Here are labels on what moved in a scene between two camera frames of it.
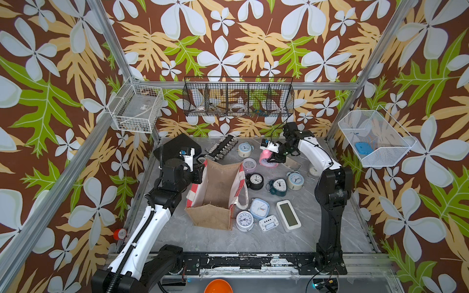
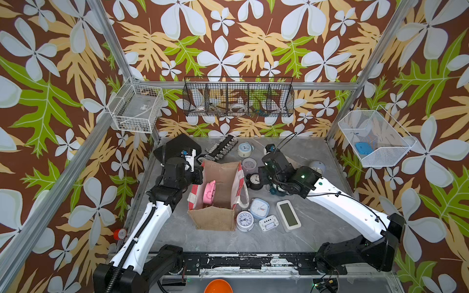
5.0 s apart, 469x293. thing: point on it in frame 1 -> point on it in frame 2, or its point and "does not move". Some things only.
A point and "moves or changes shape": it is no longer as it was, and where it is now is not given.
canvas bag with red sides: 220,188 does not move
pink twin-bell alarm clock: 265,154 moves or changes shape
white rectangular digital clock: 287,215 does not move
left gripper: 196,172 does not move
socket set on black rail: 218,151 does not move
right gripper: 276,158 -> 262,171
